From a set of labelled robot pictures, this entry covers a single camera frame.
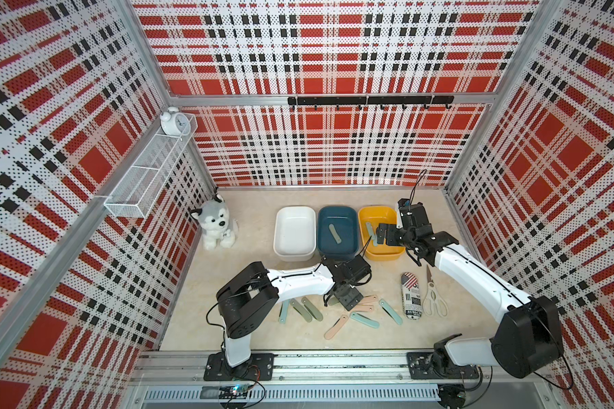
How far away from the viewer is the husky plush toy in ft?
2.88

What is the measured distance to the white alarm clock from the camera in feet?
2.64

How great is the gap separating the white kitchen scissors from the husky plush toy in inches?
29.9

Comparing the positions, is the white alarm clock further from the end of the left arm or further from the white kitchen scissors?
the white kitchen scissors

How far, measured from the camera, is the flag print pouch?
84 cm
